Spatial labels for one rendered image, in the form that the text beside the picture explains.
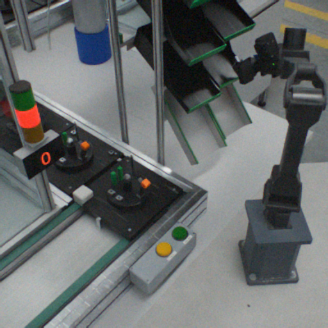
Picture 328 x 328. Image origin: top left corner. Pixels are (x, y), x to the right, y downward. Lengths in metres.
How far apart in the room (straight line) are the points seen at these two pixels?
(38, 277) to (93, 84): 1.00
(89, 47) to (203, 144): 0.87
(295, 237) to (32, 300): 0.70
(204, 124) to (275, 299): 0.58
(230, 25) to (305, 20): 3.19
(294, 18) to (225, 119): 3.06
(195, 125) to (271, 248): 0.48
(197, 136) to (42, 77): 0.92
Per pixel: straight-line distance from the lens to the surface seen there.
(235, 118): 1.60
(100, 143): 1.59
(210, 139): 1.51
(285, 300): 1.36
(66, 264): 1.35
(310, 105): 0.99
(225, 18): 1.41
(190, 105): 1.35
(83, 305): 1.22
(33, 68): 2.24
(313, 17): 4.63
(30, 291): 1.33
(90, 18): 2.09
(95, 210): 1.38
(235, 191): 1.57
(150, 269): 1.25
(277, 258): 1.28
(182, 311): 1.31
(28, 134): 1.16
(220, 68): 1.49
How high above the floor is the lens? 2.02
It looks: 44 degrees down
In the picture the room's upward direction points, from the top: 1 degrees counter-clockwise
